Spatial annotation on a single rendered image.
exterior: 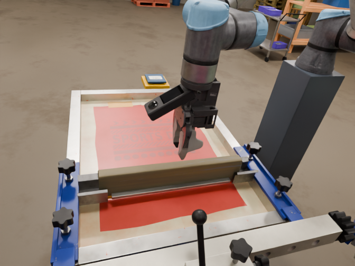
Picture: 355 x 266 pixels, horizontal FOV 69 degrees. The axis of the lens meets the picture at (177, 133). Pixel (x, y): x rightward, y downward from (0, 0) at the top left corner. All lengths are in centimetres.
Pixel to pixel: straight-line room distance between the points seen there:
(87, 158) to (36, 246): 108
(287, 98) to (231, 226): 71
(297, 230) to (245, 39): 44
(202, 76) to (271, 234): 38
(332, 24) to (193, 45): 74
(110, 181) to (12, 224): 140
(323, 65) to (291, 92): 15
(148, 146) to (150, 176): 25
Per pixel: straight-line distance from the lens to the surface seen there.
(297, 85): 120
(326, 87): 124
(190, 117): 58
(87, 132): 100
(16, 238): 195
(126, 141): 95
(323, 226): 74
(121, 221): 71
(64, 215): 61
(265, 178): 84
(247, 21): 58
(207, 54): 52
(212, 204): 77
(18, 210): 209
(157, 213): 73
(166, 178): 72
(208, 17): 51
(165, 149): 92
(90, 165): 86
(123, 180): 69
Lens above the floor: 153
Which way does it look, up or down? 35 degrees down
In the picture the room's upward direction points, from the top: 8 degrees clockwise
